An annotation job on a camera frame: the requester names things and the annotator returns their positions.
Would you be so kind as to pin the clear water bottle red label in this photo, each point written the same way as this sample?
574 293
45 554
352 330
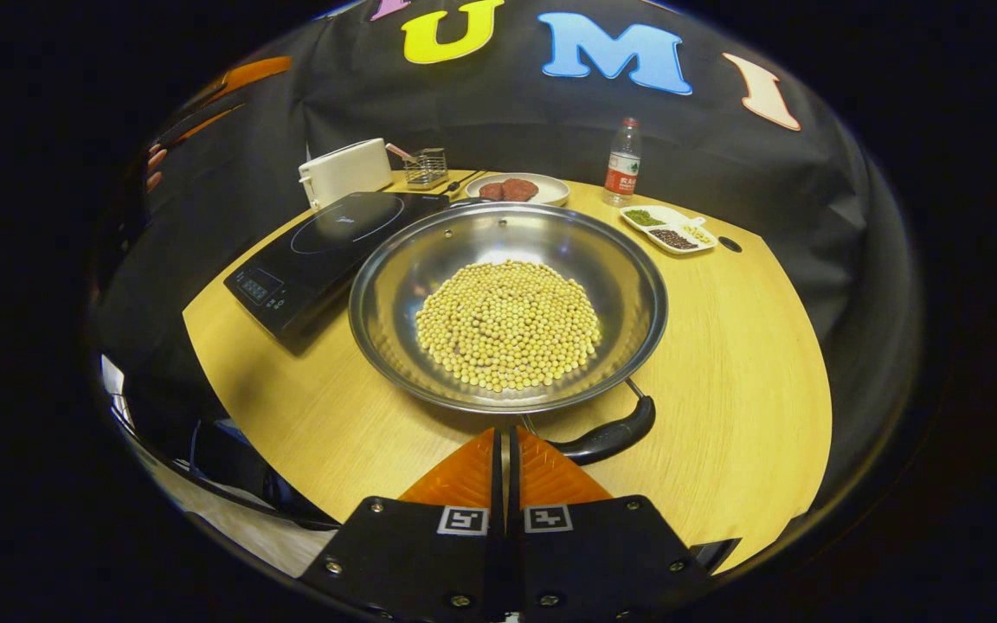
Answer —
623 173

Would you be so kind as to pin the small portion of soybeans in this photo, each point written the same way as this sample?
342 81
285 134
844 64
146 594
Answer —
697 234

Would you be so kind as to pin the dark red beans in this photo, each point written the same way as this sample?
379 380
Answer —
673 239

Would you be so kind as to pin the pink stick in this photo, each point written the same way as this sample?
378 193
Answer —
399 152

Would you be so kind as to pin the green mung beans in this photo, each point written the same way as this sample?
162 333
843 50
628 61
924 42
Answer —
644 217

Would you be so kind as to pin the black induction cooktop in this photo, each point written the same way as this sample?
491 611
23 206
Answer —
325 251

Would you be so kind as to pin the white divided dish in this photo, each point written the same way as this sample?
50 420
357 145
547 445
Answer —
667 221

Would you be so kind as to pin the white toaster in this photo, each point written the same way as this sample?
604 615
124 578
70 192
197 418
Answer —
347 173

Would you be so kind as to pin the stainless steel pot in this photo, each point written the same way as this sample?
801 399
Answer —
507 234

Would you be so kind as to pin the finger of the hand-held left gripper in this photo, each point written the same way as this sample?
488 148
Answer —
209 123
256 73

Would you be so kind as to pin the raw red meat slice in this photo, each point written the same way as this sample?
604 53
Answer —
492 190
523 188

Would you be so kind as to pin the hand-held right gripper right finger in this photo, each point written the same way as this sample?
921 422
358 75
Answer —
602 554

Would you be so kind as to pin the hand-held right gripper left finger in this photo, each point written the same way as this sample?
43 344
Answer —
429 554

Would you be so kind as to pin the white round plate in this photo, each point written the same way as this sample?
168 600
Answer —
555 189

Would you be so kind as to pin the pile of soybeans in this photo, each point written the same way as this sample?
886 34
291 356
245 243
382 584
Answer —
507 324

